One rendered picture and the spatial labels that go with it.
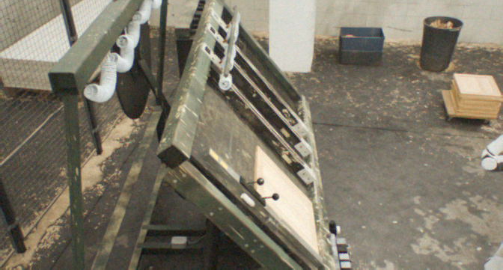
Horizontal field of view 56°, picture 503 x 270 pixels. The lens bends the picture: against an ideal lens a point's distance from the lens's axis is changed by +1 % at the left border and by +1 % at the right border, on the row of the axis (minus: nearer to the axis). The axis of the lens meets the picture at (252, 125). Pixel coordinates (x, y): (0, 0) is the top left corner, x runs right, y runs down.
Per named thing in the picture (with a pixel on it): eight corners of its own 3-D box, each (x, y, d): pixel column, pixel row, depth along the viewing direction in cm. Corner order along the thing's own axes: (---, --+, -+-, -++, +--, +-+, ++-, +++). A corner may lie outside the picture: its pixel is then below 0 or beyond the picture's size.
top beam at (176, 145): (172, 171, 194) (189, 159, 191) (154, 155, 190) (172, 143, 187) (216, 1, 380) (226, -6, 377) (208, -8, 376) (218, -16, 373)
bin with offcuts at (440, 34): (456, 75, 652) (467, 29, 617) (416, 72, 660) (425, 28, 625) (450, 59, 695) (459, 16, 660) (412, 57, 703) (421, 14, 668)
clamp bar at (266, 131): (307, 186, 319) (337, 169, 310) (188, 59, 270) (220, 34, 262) (306, 176, 327) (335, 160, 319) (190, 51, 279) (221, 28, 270)
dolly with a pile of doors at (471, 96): (495, 128, 538) (504, 96, 516) (444, 124, 546) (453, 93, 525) (483, 102, 588) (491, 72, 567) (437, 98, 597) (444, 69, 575)
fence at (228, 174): (317, 268, 261) (323, 265, 259) (203, 158, 222) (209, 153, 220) (316, 261, 265) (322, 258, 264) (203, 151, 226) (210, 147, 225)
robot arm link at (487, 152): (501, 132, 278) (476, 152, 289) (500, 138, 270) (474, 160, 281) (516, 143, 277) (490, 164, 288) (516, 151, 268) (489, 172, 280)
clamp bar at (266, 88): (302, 138, 367) (327, 123, 359) (200, 23, 319) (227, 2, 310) (301, 132, 376) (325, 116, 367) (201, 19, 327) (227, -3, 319)
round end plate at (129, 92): (136, 146, 262) (111, 5, 219) (126, 146, 262) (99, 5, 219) (162, 81, 329) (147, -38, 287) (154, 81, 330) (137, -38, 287)
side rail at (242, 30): (291, 105, 420) (302, 98, 417) (210, 10, 375) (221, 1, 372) (291, 100, 427) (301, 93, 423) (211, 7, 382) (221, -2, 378)
